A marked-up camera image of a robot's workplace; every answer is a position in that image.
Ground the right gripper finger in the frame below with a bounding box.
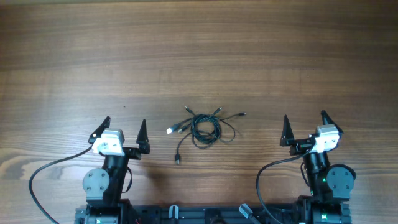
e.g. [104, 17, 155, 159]
[321, 110, 344, 135]
[280, 114, 295, 147]

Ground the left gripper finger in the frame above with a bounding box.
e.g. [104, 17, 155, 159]
[136, 119, 150, 154]
[88, 116, 111, 144]

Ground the black usb cable bundle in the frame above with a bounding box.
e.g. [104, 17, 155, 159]
[166, 106, 248, 165]

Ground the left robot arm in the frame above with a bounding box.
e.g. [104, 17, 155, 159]
[74, 116, 150, 224]

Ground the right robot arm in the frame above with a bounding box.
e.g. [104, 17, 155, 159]
[280, 110, 356, 224]

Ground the left camera black cable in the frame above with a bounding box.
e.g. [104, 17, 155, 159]
[28, 145, 94, 224]

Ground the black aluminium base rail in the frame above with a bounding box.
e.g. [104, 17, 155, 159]
[74, 204, 352, 224]

